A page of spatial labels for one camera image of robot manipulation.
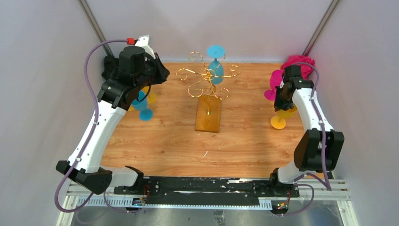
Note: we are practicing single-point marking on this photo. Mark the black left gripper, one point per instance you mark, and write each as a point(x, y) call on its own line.
point(162, 72)

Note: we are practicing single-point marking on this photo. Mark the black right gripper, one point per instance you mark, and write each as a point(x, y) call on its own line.
point(278, 105)

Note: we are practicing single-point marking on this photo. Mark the pink wine glass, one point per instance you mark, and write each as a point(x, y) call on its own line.
point(274, 82)

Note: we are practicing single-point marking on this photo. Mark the blue wine glass front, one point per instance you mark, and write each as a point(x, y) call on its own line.
point(141, 105)

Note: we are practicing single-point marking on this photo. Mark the blue wine glass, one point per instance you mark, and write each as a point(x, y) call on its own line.
point(141, 105)
point(216, 52)

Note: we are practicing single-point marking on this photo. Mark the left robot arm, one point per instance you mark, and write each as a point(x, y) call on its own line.
point(138, 67)

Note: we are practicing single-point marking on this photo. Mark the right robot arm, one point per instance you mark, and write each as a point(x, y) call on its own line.
point(319, 149)

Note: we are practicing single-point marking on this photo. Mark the pink cloth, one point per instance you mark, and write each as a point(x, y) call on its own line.
point(303, 61)

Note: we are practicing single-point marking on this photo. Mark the black cloth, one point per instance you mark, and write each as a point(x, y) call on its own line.
point(110, 64)

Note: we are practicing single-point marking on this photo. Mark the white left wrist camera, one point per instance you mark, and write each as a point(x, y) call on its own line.
point(144, 42)

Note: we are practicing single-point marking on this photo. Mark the gold wire wine glass rack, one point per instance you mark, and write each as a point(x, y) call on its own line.
point(209, 96)

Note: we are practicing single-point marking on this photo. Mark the aluminium front rail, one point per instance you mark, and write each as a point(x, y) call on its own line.
point(310, 191)

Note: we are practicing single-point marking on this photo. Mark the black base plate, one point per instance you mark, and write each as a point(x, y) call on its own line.
point(207, 191)

